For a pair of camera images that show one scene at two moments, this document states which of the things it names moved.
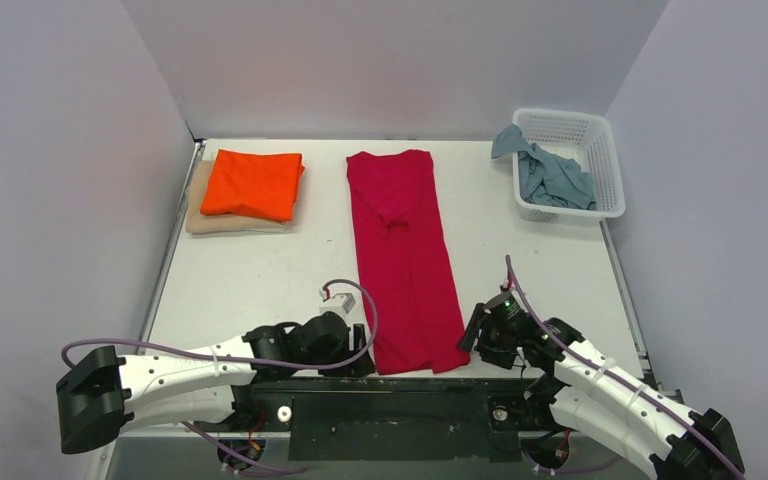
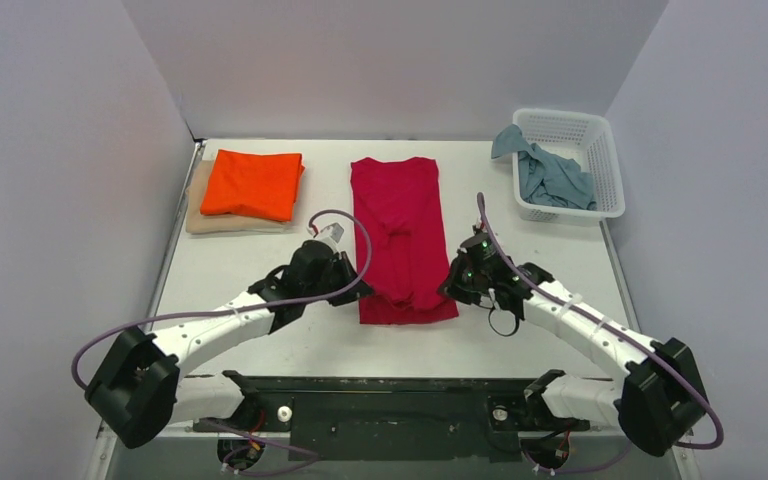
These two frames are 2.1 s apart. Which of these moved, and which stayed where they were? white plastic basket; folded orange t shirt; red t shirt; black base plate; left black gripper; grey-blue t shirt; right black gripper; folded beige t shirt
Moved: red t shirt; right black gripper; left black gripper
Stayed: grey-blue t shirt; black base plate; folded orange t shirt; folded beige t shirt; white plastic basket
